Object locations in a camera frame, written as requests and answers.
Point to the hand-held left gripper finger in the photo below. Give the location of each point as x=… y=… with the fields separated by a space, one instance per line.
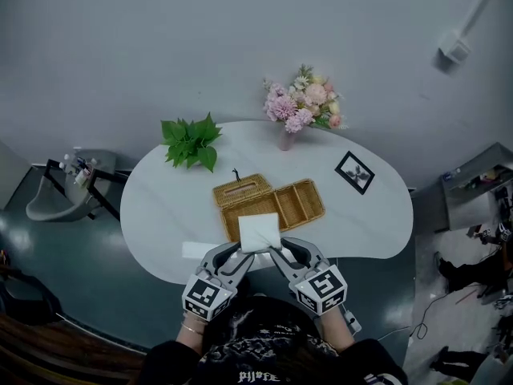
x=208 y=257
x=238 y=273

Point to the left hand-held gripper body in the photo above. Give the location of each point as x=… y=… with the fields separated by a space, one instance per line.
x=204 y=297

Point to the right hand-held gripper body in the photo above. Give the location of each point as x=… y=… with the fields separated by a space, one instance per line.
x=322 y=289

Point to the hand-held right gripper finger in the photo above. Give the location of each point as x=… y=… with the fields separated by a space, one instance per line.
x=314 y=253
x=288 y=273

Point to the white napkin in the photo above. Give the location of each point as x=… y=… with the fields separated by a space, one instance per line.
x=258 y=231

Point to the person's left forearm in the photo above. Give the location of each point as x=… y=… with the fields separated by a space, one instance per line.
x=190 y=335

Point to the person's right forearm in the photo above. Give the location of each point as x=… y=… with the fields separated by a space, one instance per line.
x=334 y=331

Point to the flat white paper sheet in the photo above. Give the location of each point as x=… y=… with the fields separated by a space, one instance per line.
x=194 y=250

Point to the white power strip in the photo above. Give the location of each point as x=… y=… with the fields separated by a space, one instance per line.
x=352 y=321

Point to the person's black printed top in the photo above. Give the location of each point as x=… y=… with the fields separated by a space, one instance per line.
x=256 y=319

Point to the wicker basket with lid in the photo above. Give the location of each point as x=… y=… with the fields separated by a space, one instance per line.
x=296 y=205

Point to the white kidney-shaped table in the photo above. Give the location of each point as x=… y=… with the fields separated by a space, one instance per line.
x=168 y=215

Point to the green leafy potted plant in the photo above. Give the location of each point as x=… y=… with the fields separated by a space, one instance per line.
x=188 y=143

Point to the pink flower bouquet in vase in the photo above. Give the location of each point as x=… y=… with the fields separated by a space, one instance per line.
x=296 y=110

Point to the cluster of small bottles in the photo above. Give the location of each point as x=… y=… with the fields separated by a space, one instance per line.
x=82 y=175

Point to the grey shelf cabinet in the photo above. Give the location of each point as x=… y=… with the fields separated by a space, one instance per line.
x=469 y=211

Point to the brown wooden bench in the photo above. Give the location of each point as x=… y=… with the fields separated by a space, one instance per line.
x=48 y=355

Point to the black picture frame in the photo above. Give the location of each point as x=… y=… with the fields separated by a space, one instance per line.
x=354 y=173

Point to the grey chair with black frame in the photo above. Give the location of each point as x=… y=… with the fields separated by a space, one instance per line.
x=52 y=211

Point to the grey wall junction box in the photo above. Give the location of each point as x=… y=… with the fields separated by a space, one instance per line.
x=455 y=50

